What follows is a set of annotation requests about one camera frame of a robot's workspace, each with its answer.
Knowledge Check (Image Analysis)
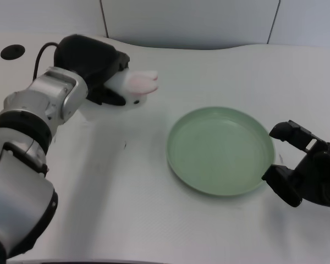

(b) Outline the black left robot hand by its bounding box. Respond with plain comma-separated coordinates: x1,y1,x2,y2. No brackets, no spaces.
52,34,130,107

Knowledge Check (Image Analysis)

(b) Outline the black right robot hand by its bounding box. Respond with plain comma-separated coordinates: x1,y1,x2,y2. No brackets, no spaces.
261,119,330,211

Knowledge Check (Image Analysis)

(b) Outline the white plush rabbit doll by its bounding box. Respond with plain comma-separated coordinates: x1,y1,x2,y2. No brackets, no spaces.
106,70,159,108

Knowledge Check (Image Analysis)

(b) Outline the green round plate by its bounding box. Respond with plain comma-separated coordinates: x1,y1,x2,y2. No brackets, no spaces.
166,106,276,197

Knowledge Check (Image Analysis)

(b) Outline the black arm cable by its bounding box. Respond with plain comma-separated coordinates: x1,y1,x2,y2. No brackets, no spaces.
32,42,60,82

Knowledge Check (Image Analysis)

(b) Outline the black round cable grommet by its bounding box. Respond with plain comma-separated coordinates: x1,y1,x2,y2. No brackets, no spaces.
0,44,26,59

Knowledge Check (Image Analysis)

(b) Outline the grey wall partition panel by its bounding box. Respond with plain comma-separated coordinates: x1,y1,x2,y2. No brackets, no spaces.
98,0,281,51

